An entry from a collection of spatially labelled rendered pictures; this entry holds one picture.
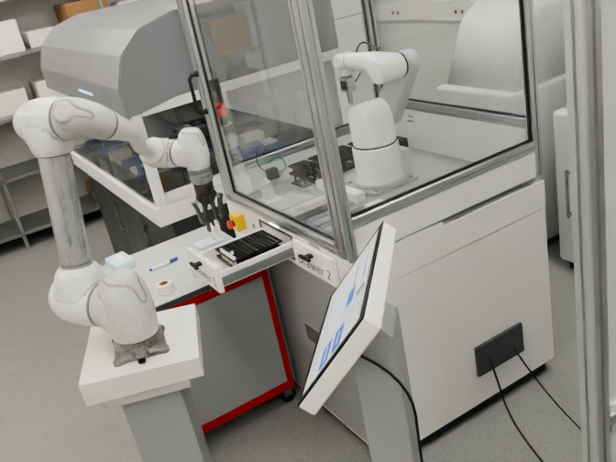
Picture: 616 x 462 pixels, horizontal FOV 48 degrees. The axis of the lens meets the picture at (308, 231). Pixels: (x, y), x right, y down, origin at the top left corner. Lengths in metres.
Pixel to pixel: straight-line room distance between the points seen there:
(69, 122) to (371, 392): 1.16
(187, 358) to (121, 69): 1.54
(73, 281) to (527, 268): 1.77
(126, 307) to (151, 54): 1.46
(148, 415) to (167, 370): 0.22
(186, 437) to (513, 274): 1.43
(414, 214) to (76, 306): 1.19
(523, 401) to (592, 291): 1.92
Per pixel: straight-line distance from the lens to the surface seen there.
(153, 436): 2.49
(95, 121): 2.19
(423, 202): 2.49
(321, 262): 2.50
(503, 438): 3.00
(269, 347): 3.14
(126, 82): 3.32
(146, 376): 2.29
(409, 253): 2.51
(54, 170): 2.32
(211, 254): 2.85
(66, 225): 2.35
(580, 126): 1.18
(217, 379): 3.08
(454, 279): 2.70
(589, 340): 1.35
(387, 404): 1.90
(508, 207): 2.80
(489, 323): 2.92
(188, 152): 2.60
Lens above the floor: 1.98
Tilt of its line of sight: 23 degrees down
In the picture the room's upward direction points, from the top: 12 degrees counter-clockwise
